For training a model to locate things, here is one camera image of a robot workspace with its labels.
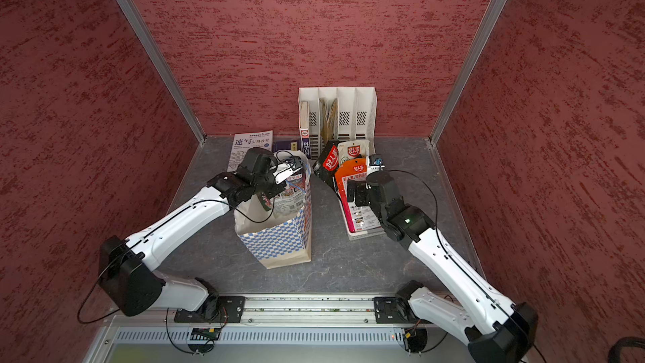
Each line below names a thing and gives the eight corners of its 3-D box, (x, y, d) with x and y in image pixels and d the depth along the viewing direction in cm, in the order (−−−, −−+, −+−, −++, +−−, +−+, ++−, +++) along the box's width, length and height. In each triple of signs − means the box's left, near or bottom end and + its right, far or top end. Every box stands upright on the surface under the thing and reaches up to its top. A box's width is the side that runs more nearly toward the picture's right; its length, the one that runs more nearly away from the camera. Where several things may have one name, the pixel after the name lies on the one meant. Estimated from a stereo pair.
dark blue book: (273, 152, 119) (272, 148, 117) (273, 145, 122) (272, 141, 120) (300, 150, 120) (300, 146, 118) (300, 143, 123) (299, 138, 121)
